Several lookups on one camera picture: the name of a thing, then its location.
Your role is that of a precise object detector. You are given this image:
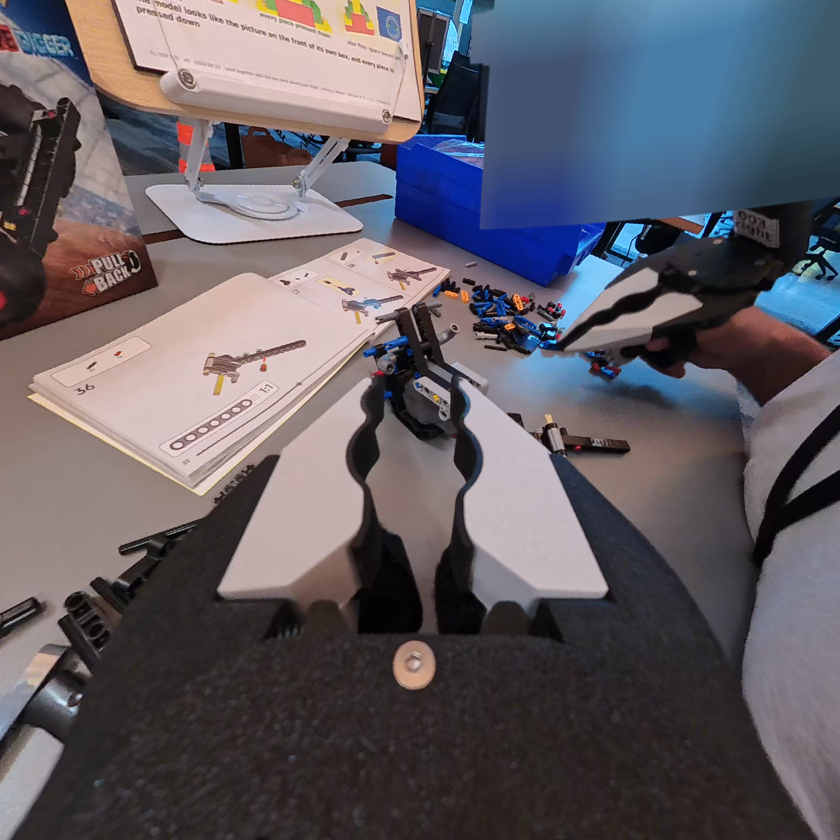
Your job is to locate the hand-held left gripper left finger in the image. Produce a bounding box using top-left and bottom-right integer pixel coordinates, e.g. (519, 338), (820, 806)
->
(217, 377), (388, 627)

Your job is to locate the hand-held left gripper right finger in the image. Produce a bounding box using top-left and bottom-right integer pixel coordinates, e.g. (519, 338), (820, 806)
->
(449, 381), (610, 624)

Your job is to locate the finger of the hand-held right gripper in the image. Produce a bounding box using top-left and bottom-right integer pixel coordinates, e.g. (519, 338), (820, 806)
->
(554, 289), (704, 368)
(577, 266), (665, 329)

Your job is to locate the black lego beam assembly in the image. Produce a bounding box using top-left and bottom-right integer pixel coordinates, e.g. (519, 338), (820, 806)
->
(507, 412), (632, 458)

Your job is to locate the pile of small lego pieces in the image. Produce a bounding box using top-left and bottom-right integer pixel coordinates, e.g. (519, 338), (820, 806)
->
(433, 276), (624, 382)

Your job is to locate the pile of black lego beams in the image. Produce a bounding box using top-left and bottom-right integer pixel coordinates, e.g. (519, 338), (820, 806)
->
(0, 459), (258, 746)

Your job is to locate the person's right forearm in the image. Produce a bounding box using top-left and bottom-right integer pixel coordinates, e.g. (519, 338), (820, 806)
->
(742, 307), (834, 406)

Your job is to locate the grey lego chassis model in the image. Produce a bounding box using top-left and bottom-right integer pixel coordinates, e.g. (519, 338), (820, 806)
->
(363, 302), (491, 442)

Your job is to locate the open lego instruction booklet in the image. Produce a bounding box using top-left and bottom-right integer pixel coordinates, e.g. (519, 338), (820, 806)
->
(28, 238), (452, 497)

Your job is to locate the lego set box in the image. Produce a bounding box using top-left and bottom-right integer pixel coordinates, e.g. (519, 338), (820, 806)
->
(0, 0), (160, 342)

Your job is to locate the person's right hand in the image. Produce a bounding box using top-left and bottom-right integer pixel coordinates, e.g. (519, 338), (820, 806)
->
(642, 307), (763, 382)

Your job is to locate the blue plastic bin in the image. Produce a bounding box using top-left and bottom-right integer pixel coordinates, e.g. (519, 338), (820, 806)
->
(394, 134), (608, 288)

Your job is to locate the white tablet stand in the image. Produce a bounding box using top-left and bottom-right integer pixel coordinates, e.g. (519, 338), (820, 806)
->
(144, 120), (365, 246)

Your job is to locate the instruction sheet on wooden board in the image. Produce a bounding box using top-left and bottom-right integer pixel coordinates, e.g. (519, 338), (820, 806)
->
(64, 0), (426, 147)

